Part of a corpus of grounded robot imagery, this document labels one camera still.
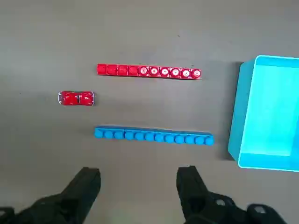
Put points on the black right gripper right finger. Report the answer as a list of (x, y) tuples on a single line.
[(194, 193)]

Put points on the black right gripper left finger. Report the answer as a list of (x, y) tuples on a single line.
[(77, 191)]

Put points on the red toy car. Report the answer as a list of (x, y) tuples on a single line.
[(74, 98)]

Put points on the blue studded block strip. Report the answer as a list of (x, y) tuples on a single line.
[(140, 135)]

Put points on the light blue plastic bin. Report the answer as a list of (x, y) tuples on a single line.
[(268, 112)]

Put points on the red studded block strip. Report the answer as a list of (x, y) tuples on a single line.
[(112, 69)]

